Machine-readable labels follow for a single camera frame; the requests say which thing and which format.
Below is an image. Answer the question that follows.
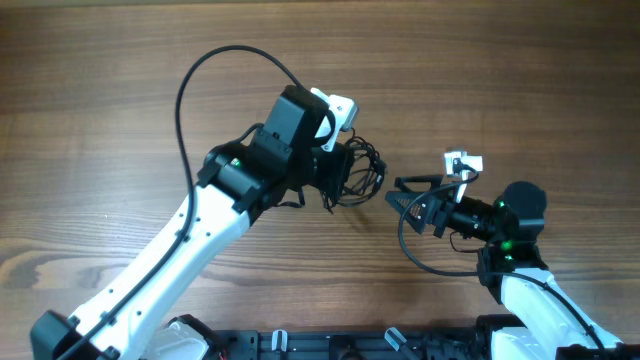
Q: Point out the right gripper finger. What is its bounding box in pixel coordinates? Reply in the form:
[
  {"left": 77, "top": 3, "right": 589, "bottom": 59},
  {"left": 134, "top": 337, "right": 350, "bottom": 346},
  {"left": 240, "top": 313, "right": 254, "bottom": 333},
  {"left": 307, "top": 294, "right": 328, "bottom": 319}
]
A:
[
  {"left": 394, "top": 174, "right": 443, "bottom": 193},
  {"left": 385, "top": 191, "right": 435, "bottom": 234}
]

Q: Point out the thin black usb cable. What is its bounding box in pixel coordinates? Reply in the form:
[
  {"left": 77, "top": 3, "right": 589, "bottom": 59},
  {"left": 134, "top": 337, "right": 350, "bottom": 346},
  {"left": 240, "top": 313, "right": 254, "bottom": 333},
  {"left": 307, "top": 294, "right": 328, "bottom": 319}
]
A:
[{"left": 322, "top": 129, "right": 386, "bottom": 215}]

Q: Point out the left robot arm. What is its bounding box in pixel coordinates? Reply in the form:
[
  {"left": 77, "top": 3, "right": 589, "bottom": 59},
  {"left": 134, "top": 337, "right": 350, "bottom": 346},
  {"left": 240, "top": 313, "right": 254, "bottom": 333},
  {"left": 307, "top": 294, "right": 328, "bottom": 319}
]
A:
[{"left": 30, "top": 85, "right": 358, "bottom": 359}]

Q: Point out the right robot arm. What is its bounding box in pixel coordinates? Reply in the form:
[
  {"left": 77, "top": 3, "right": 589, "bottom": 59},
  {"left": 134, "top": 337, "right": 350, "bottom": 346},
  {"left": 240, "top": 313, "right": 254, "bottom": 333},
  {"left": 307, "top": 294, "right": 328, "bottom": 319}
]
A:
[{"left": 385, "top": 175, "right": 639, "bottom": 359}]

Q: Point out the right camera black cable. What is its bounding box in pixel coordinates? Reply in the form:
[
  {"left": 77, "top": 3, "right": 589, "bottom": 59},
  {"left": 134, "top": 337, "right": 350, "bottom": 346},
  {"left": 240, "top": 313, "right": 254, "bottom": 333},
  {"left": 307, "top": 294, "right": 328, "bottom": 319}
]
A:
[{"left": 397, "top": 164, "right": 609, "bottom": 351}]

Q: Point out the camera black cable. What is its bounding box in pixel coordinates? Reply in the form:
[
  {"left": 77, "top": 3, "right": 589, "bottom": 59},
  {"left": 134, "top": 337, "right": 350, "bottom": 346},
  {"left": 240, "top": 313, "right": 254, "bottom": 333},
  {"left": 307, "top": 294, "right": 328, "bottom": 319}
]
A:
[
  {"left": 397, "top": 164, "right": 609, "bottom": 351},
  {"left": 54, "top": 45, "right": 306, "bottom": 360}
]

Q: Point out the left camera black cable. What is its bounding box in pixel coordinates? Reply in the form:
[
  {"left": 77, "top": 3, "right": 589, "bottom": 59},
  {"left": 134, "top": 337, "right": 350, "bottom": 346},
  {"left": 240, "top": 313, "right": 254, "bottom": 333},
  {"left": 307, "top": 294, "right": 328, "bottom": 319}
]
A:
[{"left": 54, "top": 45, "right": 306, "bottom": 360}]

